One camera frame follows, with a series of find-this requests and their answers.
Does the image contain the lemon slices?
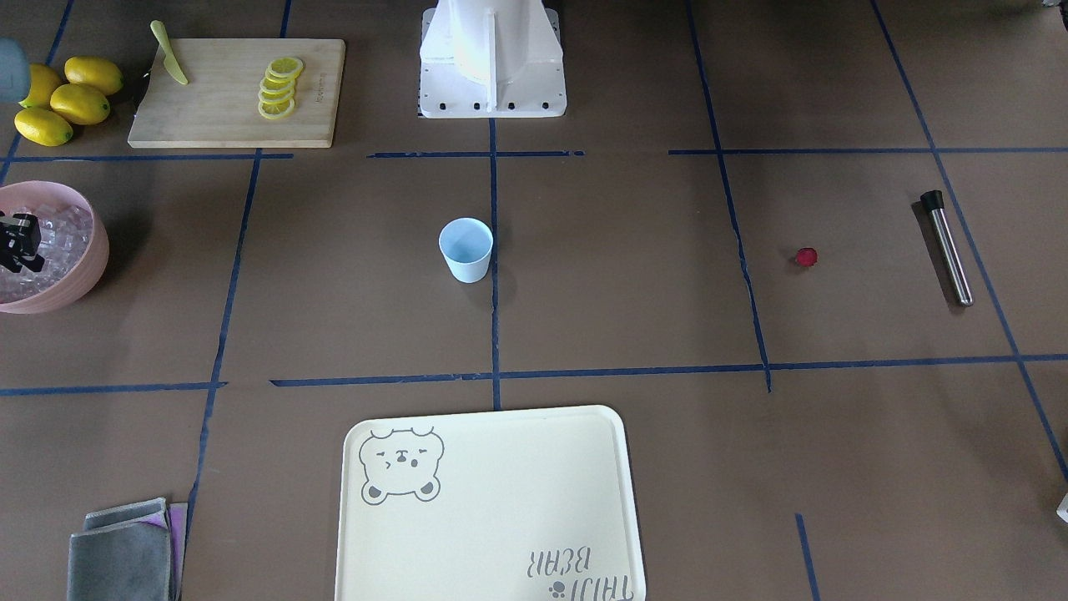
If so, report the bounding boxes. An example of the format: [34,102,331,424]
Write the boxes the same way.
[257,56,305,121]

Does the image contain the steel muddler black tip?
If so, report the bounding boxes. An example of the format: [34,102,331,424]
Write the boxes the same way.
[920,189,974,307]

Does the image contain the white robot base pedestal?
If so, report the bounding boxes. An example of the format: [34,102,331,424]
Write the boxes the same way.
[417,1,567,118]

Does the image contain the wooden cutting board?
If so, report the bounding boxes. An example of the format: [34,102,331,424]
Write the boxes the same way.
[128,38,346,149]

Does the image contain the grey folded cloth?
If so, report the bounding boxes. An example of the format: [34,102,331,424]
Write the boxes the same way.
[66,497,189,600]

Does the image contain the light blue plastic cup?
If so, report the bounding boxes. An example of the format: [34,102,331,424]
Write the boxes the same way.
[438,217,494,284]

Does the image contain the pink bowl of ice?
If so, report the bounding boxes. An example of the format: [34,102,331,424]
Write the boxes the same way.
[1,181,109,313]

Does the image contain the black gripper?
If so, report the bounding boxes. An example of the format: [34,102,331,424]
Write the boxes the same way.
[1,213,43,274]

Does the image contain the yellow-green plastic knife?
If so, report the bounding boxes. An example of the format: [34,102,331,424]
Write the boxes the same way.
[150,20,189,85]

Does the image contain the red strawberry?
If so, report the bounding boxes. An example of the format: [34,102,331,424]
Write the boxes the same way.
[794,247,818,269]

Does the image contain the cream bear print tray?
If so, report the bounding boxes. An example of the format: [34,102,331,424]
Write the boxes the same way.
[333,406,647,600]

